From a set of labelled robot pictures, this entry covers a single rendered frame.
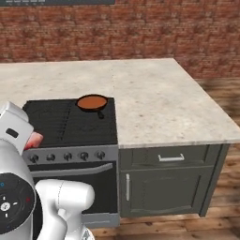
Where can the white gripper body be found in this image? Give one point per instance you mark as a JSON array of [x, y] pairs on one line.
[[27, 135]]

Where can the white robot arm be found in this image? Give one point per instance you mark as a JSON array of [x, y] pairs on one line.
[[18, 200]]

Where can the pink raw steak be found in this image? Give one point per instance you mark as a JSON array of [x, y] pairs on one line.
[[35, 140]]

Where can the black saucepan with orange marinade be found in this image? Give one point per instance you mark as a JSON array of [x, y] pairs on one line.
[[91, 103]]

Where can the dark round oven knob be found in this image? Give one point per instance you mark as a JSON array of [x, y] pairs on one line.
[[67, 156], [33, 158], [50, 157], [83, 155], [100, 154]]

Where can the grey oven control panel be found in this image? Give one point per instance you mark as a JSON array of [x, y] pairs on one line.
[[75, 150]]

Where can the black hob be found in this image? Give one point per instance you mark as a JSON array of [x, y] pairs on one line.
[[78, 128]]

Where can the black oven door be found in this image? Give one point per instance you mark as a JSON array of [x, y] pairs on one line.
[[103, 190]]

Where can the grey oven bottom drawer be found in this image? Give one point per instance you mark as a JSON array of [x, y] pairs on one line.
[[104, 220]]

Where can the dark green drawer front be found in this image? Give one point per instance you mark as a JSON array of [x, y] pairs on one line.
[[143, 157]]

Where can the dark extractor hood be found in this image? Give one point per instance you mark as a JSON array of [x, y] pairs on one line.
[[56, 1]]

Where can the dark green cupboard door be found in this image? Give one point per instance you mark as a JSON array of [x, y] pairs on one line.
[[165, 193]]

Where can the dark green island cupboard frame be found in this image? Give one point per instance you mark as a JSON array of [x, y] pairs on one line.
[[218, 175]]

